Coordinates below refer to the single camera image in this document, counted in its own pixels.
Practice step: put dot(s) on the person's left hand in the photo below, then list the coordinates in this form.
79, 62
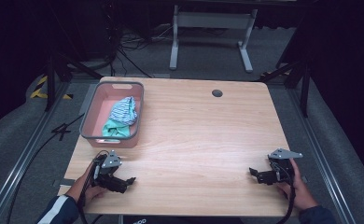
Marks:
82, 189

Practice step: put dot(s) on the yellow black hazard tape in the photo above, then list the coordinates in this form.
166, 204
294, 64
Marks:
37, 92

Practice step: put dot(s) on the aluminium floor rail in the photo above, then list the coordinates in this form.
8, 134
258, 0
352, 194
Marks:
24, 158
323, 158

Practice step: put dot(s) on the blue white striped cloth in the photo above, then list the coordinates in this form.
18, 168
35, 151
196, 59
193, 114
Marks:
124, 110

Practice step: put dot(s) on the grey metal desk frame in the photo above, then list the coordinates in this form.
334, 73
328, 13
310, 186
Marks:
212, 20

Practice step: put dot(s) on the pink basket with grey rim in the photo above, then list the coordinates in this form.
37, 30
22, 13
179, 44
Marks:
108, 100

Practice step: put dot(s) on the teal green cloth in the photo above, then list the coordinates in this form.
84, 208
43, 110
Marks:
114, 129

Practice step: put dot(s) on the person's right hand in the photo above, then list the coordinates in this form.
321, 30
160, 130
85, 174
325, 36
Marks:
300, 194

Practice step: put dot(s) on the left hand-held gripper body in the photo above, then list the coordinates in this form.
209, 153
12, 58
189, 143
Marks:
107, 174

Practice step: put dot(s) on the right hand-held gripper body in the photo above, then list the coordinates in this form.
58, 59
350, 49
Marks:
281, 172

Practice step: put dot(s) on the black metal stand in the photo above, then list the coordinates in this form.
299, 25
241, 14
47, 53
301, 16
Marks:
50, 84
304, 90

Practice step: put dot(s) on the dark round table grommet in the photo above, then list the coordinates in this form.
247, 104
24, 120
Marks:
217, 93

